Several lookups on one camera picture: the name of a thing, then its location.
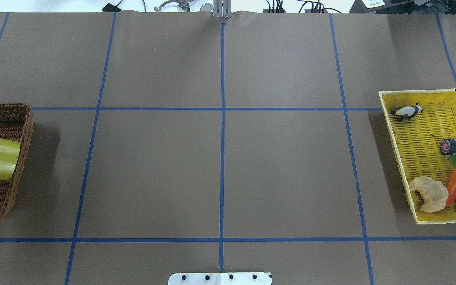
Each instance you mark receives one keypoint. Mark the yellow tape roll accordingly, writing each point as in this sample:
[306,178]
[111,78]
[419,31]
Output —
[9,155]

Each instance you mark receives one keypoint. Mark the yellow plastic basket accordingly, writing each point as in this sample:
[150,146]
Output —
[415,143]

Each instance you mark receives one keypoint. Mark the toy panda figure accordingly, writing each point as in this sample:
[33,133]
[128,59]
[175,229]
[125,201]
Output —
[407,112]

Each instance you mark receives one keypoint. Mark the toy croissant bread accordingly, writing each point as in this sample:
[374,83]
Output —
[433,192]

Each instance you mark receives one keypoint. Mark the black laptop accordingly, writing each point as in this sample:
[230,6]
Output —
[418,7]

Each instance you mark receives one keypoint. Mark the aluminium frame post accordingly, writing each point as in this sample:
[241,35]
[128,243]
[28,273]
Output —
[222,9]

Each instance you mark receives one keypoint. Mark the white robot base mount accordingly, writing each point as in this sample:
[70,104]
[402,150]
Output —
[221,278]

